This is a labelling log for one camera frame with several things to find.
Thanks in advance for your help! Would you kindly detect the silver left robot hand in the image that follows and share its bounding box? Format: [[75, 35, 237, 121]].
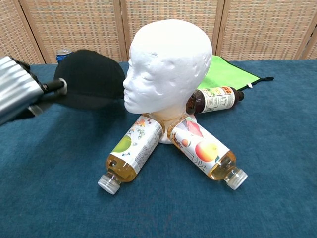
[[0, 56, 68, 126]]

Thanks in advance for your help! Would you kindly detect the black baseball cap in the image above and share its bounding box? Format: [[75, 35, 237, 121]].
[[43, 49, 126, 111]]

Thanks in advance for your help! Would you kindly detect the white foam mannequin head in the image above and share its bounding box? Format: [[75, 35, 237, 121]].
[[122, 19, 213, 145]]

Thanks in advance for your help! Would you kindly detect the blue and white soda can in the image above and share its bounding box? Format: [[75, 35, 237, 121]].
[[56, 48, 73, 64]]

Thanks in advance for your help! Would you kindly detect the woven rattan folding screen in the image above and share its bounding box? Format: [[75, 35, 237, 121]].
[[0, 0, 317, 73]]

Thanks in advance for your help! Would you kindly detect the blue velvet table cloth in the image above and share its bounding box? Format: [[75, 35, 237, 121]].
[[0, 59, 317, 238]]

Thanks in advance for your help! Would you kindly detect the green apple label tea bottle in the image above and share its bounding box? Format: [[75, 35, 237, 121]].
[[97, 114, 164, 195]]

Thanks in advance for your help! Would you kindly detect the dark brown tea bottle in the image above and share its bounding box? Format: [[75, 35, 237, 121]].
[[185, 86, 245, 116]]

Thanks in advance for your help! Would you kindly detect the peach label tea bottle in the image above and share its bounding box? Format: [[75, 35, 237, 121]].
[[167, 116, 248, 191]]

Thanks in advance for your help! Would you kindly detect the green microfiber cloth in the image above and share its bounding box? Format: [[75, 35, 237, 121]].
[[199, 55, 274, 91]]

